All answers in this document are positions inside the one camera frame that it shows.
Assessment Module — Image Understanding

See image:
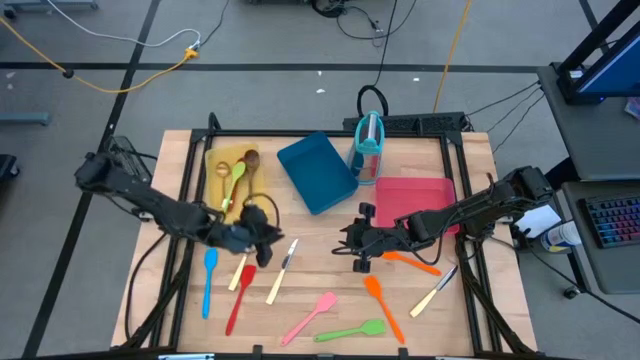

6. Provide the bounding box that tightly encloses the pink silicone spatula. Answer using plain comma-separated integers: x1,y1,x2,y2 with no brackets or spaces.
279,291,340,347

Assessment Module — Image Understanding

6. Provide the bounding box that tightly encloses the green silicone spoon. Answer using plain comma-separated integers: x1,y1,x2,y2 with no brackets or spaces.
220,160,248,214

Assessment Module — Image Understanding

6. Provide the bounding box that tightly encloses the computer monitor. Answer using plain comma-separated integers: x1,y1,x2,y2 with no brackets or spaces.
574,29,640,99

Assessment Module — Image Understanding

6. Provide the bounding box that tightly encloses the blue silicone spatula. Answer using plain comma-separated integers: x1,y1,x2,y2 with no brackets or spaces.
201,247,220,320

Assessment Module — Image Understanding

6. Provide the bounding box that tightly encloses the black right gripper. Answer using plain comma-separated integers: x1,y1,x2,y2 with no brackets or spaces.
332,202,401,274

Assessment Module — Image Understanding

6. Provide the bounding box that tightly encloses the blue plastic bin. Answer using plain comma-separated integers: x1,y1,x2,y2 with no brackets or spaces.
276,130,360,216

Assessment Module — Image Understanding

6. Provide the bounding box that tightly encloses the black power strip box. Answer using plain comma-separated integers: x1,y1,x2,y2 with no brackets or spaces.
342,112,469,135

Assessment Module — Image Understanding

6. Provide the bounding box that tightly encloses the black aluminium table frame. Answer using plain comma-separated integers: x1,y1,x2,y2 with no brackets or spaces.
119,112,536,360

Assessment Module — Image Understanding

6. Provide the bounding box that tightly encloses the white plastic bottle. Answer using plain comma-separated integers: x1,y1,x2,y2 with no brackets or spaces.
539,221,583,253

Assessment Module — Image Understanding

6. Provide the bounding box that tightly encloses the grey furniture foot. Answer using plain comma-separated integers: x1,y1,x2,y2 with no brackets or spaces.
2,0,99,14
0,112,51,126

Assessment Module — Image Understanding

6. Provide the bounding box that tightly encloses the pink translucent plastic bin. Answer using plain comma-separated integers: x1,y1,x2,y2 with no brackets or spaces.
374,176,460,236

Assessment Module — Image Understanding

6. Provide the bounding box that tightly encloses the yellow hanging cable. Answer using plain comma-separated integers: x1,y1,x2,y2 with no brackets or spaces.
432,0,474,114

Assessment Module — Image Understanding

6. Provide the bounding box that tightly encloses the black chair base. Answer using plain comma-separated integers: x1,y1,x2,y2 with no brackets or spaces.
0,153,21,184

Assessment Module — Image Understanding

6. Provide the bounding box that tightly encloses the white power cable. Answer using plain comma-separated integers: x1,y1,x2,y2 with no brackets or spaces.
44,0,202,50

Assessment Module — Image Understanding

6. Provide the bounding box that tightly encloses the black monitor stand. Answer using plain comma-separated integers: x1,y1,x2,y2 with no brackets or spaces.
552,0,640,106

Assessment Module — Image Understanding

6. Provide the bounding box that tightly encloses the orange silicone spoon spatula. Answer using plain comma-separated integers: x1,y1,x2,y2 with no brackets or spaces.
382,251,443,277

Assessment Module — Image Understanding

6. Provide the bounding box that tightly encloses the yellow translucent plastic bin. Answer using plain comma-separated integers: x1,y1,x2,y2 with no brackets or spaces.
203,141,269,221

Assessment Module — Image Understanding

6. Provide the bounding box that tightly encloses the black wire mesh box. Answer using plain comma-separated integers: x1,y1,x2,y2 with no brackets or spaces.
103,135,154,201

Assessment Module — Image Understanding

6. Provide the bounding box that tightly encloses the gold metal spoon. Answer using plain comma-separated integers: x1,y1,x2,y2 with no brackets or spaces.
214,160,232,211

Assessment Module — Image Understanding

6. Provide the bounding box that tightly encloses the black hanging cable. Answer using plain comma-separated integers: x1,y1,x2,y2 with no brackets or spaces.
356,0,400,119

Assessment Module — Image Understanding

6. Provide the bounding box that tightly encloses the yellow extension cable with plug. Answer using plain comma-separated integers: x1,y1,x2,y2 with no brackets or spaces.
0,17,200,95

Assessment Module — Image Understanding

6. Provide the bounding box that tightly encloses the grey desk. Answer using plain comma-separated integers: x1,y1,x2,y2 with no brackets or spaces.
535,64,640,182

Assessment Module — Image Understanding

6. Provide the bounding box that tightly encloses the cream handled table knife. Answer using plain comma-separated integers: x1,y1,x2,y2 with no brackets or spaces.
227,252,250,293
265,238,300,306
409,264,459,319

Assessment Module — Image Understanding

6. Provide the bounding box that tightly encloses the grey keyboard tray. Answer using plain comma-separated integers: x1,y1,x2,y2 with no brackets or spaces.
559,179,640,296

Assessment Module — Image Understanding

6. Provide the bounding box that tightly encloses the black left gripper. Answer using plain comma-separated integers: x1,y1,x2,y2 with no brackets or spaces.
239,204,285,269

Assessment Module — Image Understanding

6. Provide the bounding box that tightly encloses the black cable tangle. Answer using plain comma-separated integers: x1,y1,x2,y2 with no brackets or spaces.
309,0,419,49

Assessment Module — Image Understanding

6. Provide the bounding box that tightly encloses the backlit computer keyboard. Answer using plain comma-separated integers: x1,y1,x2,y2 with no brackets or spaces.
582,194,640,250

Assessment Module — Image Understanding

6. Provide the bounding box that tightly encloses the green silicone spatula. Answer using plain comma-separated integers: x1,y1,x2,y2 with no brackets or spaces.
312,318,387,344

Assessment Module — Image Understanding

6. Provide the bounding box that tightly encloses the red silicone spatula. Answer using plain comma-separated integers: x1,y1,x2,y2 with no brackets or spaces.
224,263,258,337

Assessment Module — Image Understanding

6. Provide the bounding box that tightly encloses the silver metal bracket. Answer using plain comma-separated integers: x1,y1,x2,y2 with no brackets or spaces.
157,352,216,360

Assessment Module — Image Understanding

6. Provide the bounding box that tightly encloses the white paper sheet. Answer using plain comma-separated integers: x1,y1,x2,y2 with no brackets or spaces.
509,202,564,240

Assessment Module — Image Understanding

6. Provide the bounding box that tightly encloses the brown wooden spoon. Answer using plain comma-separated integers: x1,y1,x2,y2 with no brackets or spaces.
242,148,262,201

